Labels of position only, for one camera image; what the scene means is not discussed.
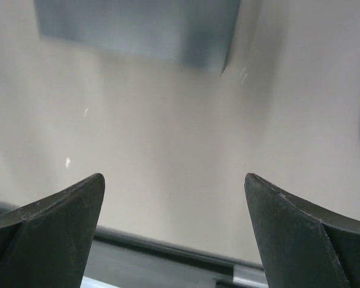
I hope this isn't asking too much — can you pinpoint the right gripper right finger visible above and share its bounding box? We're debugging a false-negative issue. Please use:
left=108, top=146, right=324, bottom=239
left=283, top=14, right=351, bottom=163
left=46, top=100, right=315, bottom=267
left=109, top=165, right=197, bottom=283
left=244, top=173, right=360, bottom=287

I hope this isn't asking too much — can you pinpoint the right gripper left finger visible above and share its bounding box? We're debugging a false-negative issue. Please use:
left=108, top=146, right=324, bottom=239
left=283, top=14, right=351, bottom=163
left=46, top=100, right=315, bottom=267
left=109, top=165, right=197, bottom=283
left=0, top=173, right=105, bottom=287

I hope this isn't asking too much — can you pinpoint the black network switch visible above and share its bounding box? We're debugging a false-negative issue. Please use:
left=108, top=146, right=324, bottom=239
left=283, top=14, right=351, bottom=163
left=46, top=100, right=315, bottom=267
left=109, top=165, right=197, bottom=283
left=34, top=0, right=241, bottom=73

